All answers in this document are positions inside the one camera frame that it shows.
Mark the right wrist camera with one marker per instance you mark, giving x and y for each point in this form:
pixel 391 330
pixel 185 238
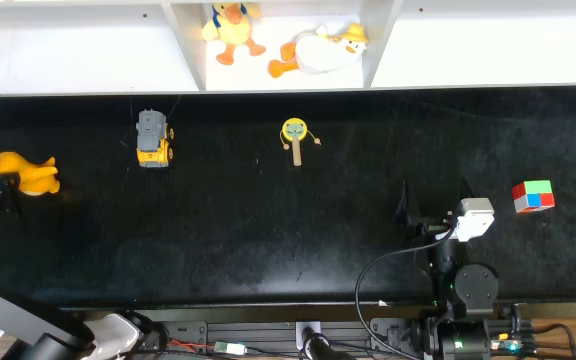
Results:
pixel 474 217

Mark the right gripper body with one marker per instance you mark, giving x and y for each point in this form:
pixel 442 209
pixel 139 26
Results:
pixel 430 227

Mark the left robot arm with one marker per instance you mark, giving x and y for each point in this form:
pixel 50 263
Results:
pixel 8 312

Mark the mounting rail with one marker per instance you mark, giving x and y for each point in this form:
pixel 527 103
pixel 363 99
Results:
pixel 268 334

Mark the yellow rattle drum toy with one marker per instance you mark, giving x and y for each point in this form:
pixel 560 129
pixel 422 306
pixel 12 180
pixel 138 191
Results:
pixel 295 131

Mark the grey and yellow toy truck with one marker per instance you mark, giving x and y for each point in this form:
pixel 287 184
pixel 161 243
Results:
pixel 150 131

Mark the many-coloured puzzle cube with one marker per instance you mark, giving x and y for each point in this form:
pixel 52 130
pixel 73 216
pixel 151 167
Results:
pixel 534 196

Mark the white shelf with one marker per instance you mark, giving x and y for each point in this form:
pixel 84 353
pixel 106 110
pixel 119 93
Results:
pixel 68 50

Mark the orange dinosaur toy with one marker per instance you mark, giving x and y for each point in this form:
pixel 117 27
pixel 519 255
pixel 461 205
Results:
pixel 33 176

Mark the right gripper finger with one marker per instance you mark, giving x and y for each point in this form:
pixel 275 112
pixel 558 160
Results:
pixel 466 191
pixel 408 207

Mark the white plush duck yellow hat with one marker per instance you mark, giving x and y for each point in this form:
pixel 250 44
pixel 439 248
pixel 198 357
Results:
pixel 323 52

